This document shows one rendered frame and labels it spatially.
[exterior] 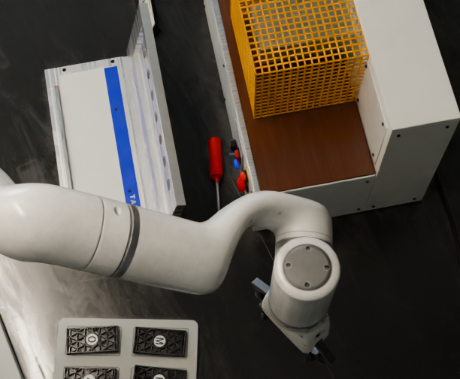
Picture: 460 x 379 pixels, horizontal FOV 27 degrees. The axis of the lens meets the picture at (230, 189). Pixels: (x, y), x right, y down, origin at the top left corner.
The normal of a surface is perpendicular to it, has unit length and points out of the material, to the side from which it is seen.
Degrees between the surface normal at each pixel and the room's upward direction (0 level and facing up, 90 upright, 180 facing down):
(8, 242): 58
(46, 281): 0
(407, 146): 90
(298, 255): 2
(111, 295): 0
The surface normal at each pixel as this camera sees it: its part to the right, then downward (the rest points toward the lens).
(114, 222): 0.50, -0.38
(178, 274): 0.27, 0.52
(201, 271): 0.38, 0.29
